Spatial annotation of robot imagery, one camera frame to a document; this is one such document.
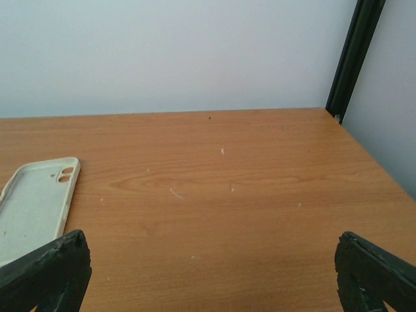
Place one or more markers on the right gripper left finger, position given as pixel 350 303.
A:
pixel 53 277

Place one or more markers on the right black frame post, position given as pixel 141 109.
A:
pixel 360 32

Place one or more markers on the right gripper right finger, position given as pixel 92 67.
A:
pixel 370 278

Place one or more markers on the white translucent phone case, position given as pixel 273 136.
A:
pixel 35 203

